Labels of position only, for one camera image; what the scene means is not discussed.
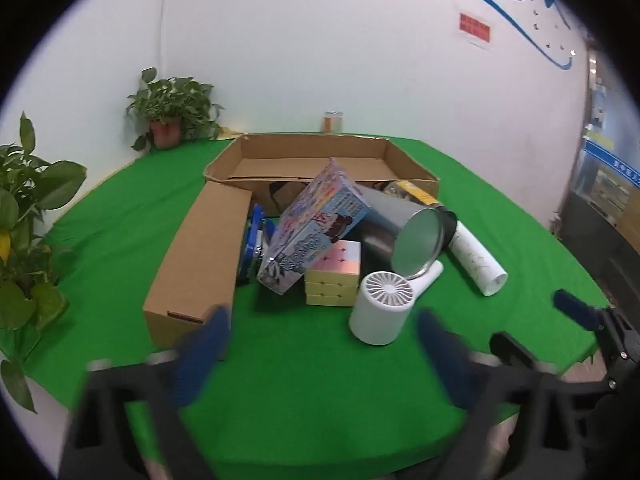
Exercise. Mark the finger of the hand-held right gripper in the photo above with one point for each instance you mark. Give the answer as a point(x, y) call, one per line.
point(510, 350)
point(572, 306)

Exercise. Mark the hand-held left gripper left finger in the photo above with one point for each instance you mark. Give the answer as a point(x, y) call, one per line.
point(200, 355)

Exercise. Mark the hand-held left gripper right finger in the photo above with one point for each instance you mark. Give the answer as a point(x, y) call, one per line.
point(445, 355)

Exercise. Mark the white handheld fan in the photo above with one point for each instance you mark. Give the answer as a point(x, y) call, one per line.
point(380, 315)

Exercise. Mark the long narrow cardboard box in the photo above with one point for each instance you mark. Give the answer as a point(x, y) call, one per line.
point(200, 250)

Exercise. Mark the pastel puzzle cube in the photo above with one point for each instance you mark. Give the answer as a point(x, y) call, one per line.
point(332, 280)

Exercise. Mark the silver metal tin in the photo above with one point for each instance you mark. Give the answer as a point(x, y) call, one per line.
point(385, 220)

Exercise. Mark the colourful board game box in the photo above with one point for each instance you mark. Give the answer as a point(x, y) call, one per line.
point(310, 230)

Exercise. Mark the yellow bottle with white cap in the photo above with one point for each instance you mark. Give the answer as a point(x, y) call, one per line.
point(410, 191)

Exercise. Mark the large cardboard box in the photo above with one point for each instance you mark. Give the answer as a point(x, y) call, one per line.
point(300, 170)

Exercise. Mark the white tube with black lid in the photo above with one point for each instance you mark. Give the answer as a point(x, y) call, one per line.
point(475, 260)

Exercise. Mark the glass door with blue stripe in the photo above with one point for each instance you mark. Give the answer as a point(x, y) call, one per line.
point(600, 185)

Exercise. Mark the blue plastic object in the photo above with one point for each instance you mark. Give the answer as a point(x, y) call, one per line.
point(255, 240)

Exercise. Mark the yellow envelope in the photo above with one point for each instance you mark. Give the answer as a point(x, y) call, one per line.
point(227, 133)

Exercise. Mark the large leafy plant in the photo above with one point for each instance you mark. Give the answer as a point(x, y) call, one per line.
point(45, 185)

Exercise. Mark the small potted plant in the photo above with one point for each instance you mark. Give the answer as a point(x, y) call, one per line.
point(167, 105)

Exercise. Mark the glass jar with orange label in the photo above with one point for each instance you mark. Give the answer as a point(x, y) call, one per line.
point(333, 122)

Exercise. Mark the red wall notice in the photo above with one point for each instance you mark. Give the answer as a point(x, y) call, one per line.
point(475, 27)

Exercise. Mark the blue wall decal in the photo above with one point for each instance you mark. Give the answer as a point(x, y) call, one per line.
point(500, 6)

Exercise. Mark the white wall conduit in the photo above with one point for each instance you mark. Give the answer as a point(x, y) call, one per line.
point(163, 20)

